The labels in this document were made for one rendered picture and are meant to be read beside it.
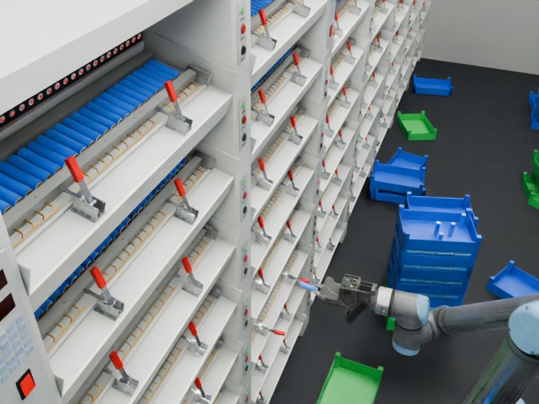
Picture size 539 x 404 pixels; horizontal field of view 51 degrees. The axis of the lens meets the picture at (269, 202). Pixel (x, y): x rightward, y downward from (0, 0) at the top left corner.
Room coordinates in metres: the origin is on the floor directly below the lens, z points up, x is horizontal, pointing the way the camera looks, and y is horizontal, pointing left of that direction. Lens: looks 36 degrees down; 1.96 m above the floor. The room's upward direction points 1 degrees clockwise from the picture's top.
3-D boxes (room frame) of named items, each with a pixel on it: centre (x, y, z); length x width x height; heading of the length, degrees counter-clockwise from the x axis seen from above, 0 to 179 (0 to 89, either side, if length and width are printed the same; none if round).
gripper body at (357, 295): (1.34, -0.30, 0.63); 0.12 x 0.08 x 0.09; 70
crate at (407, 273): (1.85, -0.70, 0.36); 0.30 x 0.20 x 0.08; 87
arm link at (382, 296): (1.31, -0.38, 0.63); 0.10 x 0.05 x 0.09; 160
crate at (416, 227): (1.85, -0.70, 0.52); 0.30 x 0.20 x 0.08; 87
